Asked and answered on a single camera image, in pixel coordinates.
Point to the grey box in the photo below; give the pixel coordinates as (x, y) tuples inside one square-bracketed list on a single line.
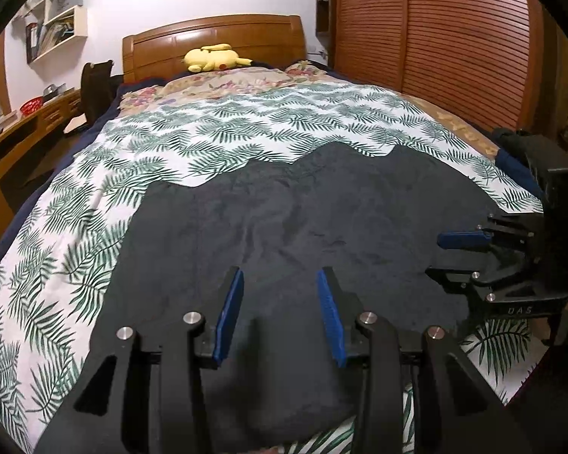
[(53, 91)]

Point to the black jacket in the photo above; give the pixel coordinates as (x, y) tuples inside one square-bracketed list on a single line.
[(265, 227)]

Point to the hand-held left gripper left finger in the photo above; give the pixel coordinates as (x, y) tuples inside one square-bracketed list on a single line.
[(229, 312)]

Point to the row of books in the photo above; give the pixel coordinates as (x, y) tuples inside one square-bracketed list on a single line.
[(47, 35)]

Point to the yellow plush toy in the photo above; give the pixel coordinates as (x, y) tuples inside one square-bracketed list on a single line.
[(208, 59)]

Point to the tan patterned blanket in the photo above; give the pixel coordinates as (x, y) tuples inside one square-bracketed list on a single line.
[(454, 120)]

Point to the white wall shelf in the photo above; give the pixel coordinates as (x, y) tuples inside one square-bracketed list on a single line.
[(78, 23)]

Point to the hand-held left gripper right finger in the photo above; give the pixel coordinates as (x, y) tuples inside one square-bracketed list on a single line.
[(329, 312)]

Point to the red bowl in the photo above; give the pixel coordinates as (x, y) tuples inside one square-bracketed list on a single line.
[(31, 105)]

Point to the wooden louvred wardrobe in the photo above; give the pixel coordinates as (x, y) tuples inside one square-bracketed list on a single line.
[(430, 33)]

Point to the dark green cloth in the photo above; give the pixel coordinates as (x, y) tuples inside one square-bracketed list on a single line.
[(525, 144)]

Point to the leaf print bedspread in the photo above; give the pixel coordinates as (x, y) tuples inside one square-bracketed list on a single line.
[(194, 127)]

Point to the wooden desk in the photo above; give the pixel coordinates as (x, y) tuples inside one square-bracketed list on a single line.
[(9, 151)]

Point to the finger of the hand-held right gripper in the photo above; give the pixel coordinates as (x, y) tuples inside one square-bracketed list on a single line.
[(459, 240), (454, 276)]

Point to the black chair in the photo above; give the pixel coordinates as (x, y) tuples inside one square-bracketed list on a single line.
[(97, 90)]

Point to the wooden window frame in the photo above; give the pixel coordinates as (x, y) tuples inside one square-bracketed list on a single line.
[(0, 80)]

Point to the wooden headboard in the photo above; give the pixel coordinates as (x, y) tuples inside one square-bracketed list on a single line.
[(170, 42)]

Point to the floral pillow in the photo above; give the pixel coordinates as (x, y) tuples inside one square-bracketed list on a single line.
[(208, 87)]

